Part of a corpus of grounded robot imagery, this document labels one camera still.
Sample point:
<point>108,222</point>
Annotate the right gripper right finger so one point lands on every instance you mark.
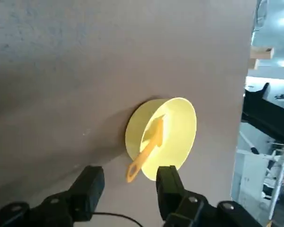
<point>170,189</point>

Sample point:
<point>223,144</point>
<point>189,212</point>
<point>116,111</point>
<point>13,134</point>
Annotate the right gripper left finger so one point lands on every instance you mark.
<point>85,189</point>

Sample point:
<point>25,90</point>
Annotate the yellow plastic bowl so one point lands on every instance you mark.
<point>177,132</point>

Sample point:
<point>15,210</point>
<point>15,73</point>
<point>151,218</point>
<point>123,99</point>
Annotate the black stand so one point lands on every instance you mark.
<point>262,106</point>

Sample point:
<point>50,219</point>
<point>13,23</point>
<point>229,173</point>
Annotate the wooden board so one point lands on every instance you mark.
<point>262,53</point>

